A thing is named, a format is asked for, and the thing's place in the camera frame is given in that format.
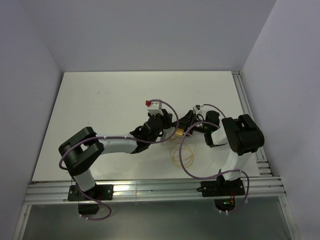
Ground white USB charger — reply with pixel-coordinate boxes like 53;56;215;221
160;129;173;145

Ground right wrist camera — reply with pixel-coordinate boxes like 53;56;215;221
192;104;204;115

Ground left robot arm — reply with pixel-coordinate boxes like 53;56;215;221
58;109;177;200

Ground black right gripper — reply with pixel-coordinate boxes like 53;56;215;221
172;109;209;137

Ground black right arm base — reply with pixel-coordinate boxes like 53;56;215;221
196;179;246;197

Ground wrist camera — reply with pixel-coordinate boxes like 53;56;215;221
145;100;163;116
192;104;204;115

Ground aluminium front rail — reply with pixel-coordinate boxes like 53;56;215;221
23;176;286;205

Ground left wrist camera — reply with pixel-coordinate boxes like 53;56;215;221
145;100;163;116

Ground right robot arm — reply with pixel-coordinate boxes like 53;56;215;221
172;110;265;195

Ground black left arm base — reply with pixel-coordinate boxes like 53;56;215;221
67;184;114;202

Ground aluminium rail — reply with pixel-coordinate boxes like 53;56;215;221
231;70;272;176
23;176;286;205

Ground aluminium right rail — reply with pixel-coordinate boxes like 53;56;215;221
231;70;272;176

